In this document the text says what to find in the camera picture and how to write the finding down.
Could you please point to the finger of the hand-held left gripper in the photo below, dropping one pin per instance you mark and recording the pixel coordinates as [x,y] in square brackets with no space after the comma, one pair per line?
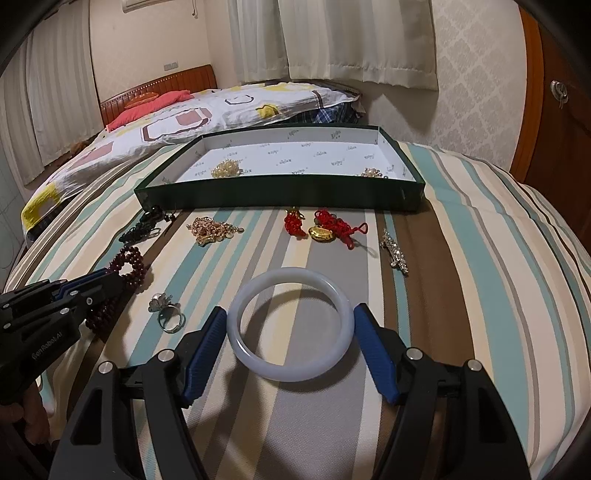
[83,284]
[99,295]

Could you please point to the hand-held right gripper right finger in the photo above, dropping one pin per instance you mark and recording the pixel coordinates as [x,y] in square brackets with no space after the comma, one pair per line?
[376,355]

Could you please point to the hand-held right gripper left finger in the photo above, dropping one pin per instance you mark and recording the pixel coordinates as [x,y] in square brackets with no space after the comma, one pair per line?
[205,355]

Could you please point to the white jade bangle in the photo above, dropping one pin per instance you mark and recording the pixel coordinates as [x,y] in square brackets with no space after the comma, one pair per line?
[234,323]

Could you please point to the silver rhinestone brooch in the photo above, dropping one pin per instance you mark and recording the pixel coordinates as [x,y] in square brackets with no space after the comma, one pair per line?
[392,251]

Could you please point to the red knot gold ingot charm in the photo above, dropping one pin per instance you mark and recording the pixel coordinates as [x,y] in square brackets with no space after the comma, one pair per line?
[323,233]

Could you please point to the small red knot charm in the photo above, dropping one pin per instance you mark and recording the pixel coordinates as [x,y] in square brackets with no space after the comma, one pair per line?
[293,224]

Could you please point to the dark green shallow box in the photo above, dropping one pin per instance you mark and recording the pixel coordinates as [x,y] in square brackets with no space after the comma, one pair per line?
[277,194]

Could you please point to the person's left hand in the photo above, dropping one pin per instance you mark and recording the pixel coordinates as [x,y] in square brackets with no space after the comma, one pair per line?
[32,410]

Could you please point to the pale gold brooch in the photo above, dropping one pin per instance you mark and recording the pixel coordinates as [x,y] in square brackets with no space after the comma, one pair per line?
[226,170]

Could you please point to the pearl flower brooch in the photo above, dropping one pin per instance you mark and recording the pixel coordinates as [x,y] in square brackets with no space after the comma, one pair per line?
[371,173]

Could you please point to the red pillow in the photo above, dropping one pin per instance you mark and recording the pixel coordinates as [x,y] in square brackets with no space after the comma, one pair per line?
[147,108]

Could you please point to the bed with patterned quilt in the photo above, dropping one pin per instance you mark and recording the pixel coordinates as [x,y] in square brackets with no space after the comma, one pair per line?
[184,120]

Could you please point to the cream window curtain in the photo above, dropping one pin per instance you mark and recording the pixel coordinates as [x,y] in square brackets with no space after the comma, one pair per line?
[346,41]
[55,92]

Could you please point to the wooden headboard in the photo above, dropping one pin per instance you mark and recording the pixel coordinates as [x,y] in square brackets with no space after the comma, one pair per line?
[184,78]

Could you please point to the blue plaid sheet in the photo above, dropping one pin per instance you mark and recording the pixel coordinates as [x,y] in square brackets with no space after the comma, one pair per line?
[323,114]

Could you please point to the wooden door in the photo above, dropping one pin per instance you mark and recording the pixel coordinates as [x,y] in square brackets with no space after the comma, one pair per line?
[554,152]

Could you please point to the white air conditioner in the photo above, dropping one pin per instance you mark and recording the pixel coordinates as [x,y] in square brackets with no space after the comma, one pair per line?
[138,3]

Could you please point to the metal door lock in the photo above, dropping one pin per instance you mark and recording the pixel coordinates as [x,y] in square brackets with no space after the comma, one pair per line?
[558,90]

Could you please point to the wall socket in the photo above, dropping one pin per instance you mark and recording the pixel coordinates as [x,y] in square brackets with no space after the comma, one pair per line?
[171,65]

